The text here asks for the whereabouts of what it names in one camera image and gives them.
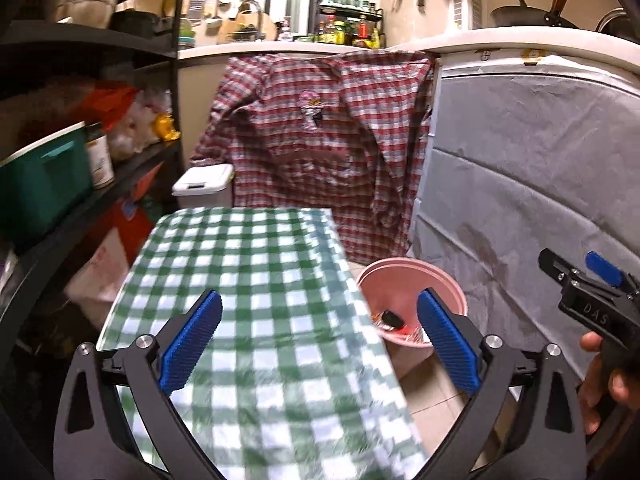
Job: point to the white plastic bags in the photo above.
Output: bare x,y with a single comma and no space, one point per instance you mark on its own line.
140,125

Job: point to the teal storage box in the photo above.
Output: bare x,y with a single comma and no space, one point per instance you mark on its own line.
40,190

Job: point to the red plaid shirt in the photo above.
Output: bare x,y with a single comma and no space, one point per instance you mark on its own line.
325,170

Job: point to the black metal shelf rack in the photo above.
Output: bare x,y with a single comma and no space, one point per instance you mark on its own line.
100,40

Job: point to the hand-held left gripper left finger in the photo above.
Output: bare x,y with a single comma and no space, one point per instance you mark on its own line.
192,345

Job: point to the grey cloth cover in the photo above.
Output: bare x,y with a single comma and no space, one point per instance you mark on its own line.
525,160

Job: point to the white printed bag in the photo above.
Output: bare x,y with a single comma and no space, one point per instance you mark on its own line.
100,275

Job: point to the spice rack with bottles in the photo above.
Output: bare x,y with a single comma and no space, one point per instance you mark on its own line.
350,25

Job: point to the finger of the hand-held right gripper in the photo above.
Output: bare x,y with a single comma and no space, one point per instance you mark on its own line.
557,266
602,266

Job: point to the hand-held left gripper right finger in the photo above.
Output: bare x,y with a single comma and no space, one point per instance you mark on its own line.
447,345

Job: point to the pink plastic bin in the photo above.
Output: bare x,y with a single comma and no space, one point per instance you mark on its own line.
400,280

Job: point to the white kitchen counter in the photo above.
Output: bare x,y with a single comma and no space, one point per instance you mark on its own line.
300,47

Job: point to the glass jar with label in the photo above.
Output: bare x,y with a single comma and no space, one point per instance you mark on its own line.
99,160

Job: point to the green checked tablecloth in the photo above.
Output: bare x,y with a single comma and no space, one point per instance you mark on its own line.
250,270

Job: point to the red cardboard box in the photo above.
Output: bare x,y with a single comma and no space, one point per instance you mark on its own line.
132,220

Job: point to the metal faucet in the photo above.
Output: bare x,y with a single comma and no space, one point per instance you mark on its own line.
250,7

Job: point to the person's right hand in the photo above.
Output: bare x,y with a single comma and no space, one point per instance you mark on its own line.
592,395

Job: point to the orange plastic bag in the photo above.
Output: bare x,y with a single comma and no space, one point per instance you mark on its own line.
107,102

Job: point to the white lidded bin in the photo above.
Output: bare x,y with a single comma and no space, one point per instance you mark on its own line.
200,180

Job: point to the yellow figurine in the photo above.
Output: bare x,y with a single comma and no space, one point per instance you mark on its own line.
166,127

